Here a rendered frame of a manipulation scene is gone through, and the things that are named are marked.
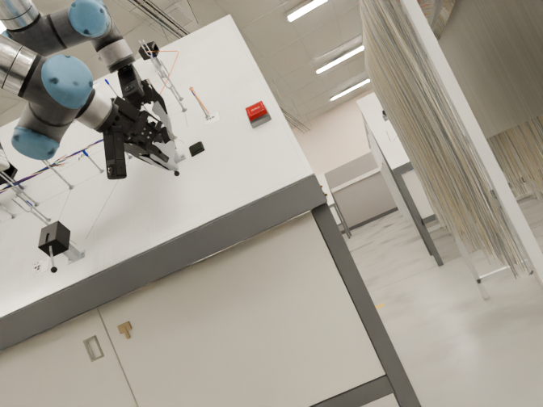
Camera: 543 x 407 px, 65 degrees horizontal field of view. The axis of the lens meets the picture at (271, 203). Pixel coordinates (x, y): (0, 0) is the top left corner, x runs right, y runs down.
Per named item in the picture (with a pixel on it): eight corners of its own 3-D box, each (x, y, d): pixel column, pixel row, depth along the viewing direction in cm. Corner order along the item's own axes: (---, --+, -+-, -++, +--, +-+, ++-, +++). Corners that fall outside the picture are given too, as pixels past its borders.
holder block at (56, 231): (65, 291, 97) (33, 268, 90) (69, 251, 106) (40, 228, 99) (82, 283, 97) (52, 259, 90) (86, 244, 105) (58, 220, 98)
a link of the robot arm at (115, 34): (65, 6, 97) (73, 11, 105) (93, 52, 101) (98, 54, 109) (96, -10, 98) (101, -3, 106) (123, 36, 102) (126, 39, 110)
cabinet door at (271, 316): (386, 375, 93) (310, 211, 96) (162, 469, 97) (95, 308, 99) (384, 371, 96) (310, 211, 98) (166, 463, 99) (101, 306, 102)
